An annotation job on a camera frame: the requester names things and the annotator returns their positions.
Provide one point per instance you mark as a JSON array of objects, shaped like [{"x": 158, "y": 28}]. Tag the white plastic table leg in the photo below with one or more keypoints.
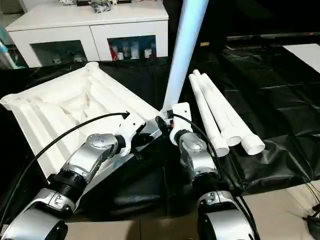
[
  {"x": 222, "y": 117},
  {"x": 182, "y": 50},
  {"x": 207, "y": 117},
  {"x": 240, "y": 127}
]

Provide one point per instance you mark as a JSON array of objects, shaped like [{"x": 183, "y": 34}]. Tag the white plastic table top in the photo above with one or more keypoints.
[{"x": 65, "y": 105}]

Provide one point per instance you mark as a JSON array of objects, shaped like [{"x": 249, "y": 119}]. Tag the small white bottle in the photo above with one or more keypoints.
[{"x": 148, "y": 52}]

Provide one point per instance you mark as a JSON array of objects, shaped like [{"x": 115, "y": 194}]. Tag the small red bottle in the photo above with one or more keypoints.
[{"x": 114, "y": 53}]

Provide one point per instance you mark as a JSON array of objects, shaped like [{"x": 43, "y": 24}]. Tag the black mat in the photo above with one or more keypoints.
[{"x": 280, "y": 110}]

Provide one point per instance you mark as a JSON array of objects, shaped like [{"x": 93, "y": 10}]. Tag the white cabinet with glass doors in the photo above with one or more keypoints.
[{"x": 85, "y": 22}]

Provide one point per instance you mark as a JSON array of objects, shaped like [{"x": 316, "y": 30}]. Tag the white flat board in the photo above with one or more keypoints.
[{"x": 305, "y": 55}]

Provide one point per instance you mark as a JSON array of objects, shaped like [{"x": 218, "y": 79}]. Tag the light blue plastic item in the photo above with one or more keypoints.
[{"x": 5, "y": 55}]

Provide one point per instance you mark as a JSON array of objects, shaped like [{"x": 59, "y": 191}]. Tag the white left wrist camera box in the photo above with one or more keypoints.
[{"x": 131, "y": 126}]

